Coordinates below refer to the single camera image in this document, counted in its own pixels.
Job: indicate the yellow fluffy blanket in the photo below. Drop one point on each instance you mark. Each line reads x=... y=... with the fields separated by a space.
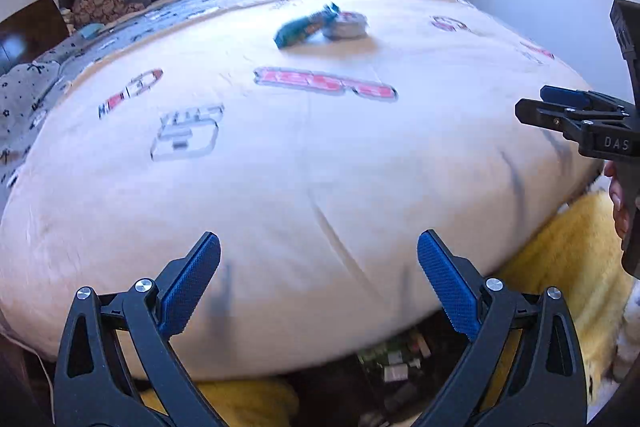
x=565 y=267

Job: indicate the beige printed blanket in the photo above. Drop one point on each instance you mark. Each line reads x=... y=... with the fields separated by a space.
x=300 y=187

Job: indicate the teal snack packet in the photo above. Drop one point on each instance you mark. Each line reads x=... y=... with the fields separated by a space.
x=300 y=30

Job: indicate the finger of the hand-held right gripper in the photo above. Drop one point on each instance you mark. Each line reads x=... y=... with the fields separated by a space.
x=545 y=113
x=565 y=96

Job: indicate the round metal tin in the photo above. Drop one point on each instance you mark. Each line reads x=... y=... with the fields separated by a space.
x=348 y=27

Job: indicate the dark wooden headboard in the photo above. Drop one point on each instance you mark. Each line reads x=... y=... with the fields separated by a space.
x=30 y=32

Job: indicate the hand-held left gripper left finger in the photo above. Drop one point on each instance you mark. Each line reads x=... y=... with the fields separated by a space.
x=190 y=287

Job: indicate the person's right hand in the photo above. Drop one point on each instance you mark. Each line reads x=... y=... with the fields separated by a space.
x=617 y=202

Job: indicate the grey printed pillow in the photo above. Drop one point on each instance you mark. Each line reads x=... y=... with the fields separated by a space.
x=25 y=99

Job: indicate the dark bin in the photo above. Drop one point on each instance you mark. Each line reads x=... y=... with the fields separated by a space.
x=390 y=387

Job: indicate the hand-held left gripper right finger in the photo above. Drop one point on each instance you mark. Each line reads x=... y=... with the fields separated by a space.
x=447 y=287

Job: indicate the light blue cloth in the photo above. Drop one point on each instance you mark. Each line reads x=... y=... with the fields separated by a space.
x=91 y=31

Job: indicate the grey printed duvet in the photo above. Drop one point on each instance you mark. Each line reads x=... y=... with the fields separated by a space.
x=130 y=24

